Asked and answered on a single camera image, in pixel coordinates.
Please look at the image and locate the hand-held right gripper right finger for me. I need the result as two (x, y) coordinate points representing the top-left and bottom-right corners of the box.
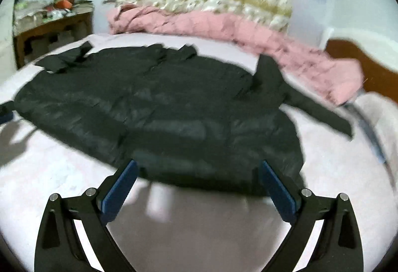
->
(260, 160), (364, 272)

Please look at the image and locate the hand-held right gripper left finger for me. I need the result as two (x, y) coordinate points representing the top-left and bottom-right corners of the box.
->
(35, 159), (139, 272)

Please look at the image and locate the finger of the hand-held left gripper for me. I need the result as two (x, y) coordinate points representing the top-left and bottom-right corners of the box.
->
(0, 102), (15, 124)

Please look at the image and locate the black puffer jacket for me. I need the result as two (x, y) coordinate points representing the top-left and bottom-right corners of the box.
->
(14, 42), (353, 198)

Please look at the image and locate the wooden side table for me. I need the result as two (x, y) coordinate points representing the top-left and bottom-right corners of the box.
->
(13, 7), (94, 69)

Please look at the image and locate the grey cloth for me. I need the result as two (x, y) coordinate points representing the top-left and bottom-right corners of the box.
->
(345, 102), (388, 165)

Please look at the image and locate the pile of table clutter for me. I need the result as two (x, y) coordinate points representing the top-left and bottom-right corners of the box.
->
(14, 0), (94, 27)

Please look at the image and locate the white pillow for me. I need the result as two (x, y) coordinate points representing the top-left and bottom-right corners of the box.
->
(354, 93), (398, 188)

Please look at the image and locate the brown and white headboard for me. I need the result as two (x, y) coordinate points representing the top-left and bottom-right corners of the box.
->
(323, 28), (398, 95)

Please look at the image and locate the pink quilt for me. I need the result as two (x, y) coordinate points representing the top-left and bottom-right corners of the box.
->
(107, 5), (364, 106)

